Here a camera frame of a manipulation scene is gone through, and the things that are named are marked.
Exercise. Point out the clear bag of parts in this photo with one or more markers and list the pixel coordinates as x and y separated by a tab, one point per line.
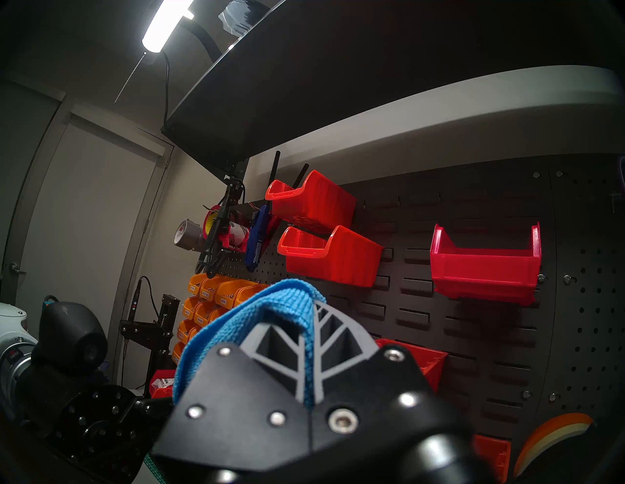
162	384

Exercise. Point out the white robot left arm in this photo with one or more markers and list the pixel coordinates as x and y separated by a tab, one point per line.
14	356

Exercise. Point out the dark red storage bin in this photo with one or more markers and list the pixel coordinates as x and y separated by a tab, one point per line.
483	273

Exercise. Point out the grey duct tape roll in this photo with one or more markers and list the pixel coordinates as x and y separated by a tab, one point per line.
188	234

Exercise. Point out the white tube lamp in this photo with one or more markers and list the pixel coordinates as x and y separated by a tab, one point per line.
163	24

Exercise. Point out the crumpled clear plastic film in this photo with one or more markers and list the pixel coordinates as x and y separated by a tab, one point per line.
241	14

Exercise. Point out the orange tape roll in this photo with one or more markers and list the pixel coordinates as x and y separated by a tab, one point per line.
542	429

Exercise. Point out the orange bin labelled M3X14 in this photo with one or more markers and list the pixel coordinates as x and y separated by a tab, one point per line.
196	284

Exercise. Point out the orange bin labelled M4X5X6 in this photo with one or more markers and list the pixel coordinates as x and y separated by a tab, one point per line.
189	307

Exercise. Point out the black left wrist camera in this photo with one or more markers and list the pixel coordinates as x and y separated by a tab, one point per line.
68	336

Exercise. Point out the orange bin labelled M4X4X6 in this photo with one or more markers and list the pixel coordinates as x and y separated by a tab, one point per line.
202	312

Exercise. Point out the beige tape roll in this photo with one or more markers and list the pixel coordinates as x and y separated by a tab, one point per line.
561	434

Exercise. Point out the orange bin labelled M4-6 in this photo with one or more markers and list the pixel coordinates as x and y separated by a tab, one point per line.
217	313

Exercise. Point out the black hand tool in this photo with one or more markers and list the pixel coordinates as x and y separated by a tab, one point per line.
217	234

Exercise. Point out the green cutting mat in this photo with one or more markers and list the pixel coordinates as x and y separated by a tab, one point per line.
149	469

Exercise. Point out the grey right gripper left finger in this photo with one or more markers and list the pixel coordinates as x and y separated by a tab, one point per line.
234	390

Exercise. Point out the grey door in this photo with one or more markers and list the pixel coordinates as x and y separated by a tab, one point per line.
93	219

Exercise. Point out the orange bin labelled M2.5-8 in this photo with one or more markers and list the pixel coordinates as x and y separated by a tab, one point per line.
178	352

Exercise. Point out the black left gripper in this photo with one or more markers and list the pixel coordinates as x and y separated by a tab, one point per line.
97	424

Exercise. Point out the orange bin labelled M3-16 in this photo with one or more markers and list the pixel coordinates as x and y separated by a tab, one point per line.
184	331

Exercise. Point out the black metal stand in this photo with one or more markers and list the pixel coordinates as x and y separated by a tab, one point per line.
151	336

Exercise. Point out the blue microfiber shop towel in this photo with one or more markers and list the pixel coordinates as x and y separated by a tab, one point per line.
273	302

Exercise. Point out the black antenna stick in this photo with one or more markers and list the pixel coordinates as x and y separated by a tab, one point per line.
300	175
274	168

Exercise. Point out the dark pegboard wall panel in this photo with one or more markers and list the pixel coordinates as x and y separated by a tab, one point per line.
488	351

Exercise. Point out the red yellow tape roll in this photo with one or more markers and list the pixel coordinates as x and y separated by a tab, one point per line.
211	222

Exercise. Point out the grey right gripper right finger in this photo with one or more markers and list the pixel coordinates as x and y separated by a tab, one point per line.
371	385

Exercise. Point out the orange bin labelled M3X8 BAD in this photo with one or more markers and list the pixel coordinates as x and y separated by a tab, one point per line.
212	288

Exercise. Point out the orange bin labelled M3-12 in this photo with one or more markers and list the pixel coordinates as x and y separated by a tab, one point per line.
194	334

